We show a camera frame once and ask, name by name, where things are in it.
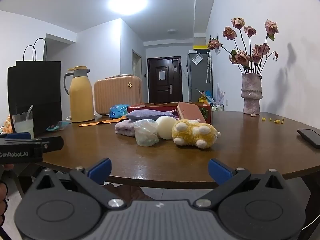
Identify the cream round sponge ball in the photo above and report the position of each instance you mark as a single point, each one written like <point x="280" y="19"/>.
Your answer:
<point x="165" y="127"/>

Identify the black smartphone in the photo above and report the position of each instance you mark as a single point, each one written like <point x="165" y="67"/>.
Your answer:
<point x="310" y="137"/>

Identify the plastic bag on refrigerator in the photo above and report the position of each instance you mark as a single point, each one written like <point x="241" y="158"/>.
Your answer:
<point x="196" y="58"/>

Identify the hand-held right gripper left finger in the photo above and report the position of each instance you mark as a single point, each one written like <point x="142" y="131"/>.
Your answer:
<point x="100" y="171"/>

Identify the yellow thermos jug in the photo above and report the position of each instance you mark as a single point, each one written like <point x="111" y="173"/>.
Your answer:
<point x="81" y="97"/>

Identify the yellow bucket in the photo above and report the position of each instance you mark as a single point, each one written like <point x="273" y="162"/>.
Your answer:
<point x="202" y="97"/>

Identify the purple clothes hangers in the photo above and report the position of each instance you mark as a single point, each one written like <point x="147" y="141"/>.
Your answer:
<point x="220" y="92"/>

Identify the pink ribbed suitcase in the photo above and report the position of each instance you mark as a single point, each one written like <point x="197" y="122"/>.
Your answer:
<point x="117" y="95"/>

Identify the red and orange cardboard box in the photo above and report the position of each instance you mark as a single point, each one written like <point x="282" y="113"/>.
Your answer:
<point x="145" y="108"/>

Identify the person's left hand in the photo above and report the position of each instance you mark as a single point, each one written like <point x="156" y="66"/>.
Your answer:
<point x="6" y="166"/>

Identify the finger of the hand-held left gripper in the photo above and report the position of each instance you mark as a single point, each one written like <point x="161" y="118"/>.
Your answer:
<point x="18" y="136"/>
<point x="52" y="143"/>

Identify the scattered yellow crumbs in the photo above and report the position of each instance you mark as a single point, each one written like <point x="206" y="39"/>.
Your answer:
<point x="276" y="121"/>

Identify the grey interior door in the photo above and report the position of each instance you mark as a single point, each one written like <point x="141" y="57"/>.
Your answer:
<point x="137" y="66"/>

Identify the teal face mask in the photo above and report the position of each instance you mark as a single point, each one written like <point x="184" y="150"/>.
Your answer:
<point x="58" y="125"/>

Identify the lilac fluffy towel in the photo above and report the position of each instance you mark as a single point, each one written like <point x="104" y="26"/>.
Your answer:
<point x="123" y="127"/>

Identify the yellow box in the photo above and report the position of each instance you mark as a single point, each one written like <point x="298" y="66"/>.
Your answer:
<point x="200" y="47"/>

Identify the clear folded umbrella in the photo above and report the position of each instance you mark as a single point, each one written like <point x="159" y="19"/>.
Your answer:
<point x="208" y="67"/>

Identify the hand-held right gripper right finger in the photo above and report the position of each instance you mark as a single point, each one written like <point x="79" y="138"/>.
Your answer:
<point x="220" y="171"/>

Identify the yellow and white plush toy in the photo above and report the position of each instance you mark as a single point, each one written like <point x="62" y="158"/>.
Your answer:
<point x="190" y="131"/>

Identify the orange cloth strip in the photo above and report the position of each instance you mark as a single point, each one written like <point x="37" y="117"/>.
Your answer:
<point x="100" y="123"/>

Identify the purple knit cloth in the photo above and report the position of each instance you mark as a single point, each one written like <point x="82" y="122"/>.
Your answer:
<point x="147" y="115"/>

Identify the large blue tissue pack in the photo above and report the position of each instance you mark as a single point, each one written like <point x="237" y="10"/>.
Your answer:
<point x="117" y="111"/>

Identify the black paper bag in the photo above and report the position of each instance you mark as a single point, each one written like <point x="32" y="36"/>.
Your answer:
<point x="35" y="87"/>

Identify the pink textured vase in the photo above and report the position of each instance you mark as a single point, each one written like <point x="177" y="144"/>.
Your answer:
<point x="251" y="92"/>

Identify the glass cup with straw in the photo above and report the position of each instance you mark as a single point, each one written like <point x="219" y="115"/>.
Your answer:
<point x="23" y="127"/>

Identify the grey refrigerator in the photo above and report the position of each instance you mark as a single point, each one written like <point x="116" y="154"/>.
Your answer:
<point x="197" y="80"/>

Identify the bunch of dried pink roses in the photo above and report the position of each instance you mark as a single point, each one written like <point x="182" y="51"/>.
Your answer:
<point x="241" y="57"/>

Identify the orange mesh bag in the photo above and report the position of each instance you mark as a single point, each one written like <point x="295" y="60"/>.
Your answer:
<point x="6" y="126"/>

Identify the small ceiling lamp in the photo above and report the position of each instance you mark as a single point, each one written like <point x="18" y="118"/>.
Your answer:
<point x="172" y="31"/>

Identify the clear plastic bundle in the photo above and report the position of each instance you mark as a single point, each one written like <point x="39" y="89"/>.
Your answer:
<point x="146" y="133"/>

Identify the dark brown entrance door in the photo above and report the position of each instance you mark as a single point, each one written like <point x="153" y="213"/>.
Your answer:
<point x="163" y="85"/>

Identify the round ceiling light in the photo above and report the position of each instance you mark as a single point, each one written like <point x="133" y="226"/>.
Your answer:
<point x="127" y="3"/>

